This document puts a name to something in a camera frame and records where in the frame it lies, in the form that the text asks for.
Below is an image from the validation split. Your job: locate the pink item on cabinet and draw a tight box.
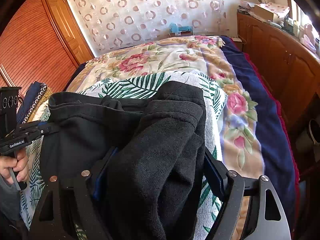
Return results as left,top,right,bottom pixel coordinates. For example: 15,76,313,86
300,23,316,54

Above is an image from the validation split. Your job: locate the wooden louvered wardrobe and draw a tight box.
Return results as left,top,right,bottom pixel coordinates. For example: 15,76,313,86
1,0,94,95

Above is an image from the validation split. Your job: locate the palm leaf print blanket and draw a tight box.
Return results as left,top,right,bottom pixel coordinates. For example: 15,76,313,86
21,71,226,239

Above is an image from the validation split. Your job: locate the black t-shirt white print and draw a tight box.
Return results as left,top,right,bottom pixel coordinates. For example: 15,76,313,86
40,81,206,239

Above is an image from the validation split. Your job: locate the long wooden cabinet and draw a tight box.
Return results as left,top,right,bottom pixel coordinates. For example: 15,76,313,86
237,12,319,129

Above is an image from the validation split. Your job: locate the person left hand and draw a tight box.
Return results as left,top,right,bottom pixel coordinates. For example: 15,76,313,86
0,148,29,184

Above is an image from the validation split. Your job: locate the cardboard box with floral paper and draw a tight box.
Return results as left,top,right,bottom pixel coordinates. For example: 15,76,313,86
253,2,290,22

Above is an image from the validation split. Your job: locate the floral quilt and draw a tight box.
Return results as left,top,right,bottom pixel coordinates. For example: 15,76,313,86
65,35,266,238

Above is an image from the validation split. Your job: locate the circle pattern sheer curtain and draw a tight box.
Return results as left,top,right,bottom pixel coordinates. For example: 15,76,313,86
68,0,226,55

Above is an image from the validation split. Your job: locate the folded navy clothes stack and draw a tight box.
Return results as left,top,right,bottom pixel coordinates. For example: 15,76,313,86
17,81,52,124

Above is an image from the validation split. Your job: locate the light blue toy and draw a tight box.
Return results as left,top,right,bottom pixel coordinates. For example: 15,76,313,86
169,23,193,37

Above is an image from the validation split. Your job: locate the navy blue bed sheet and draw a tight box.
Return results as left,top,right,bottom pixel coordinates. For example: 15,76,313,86
222,36,299,229

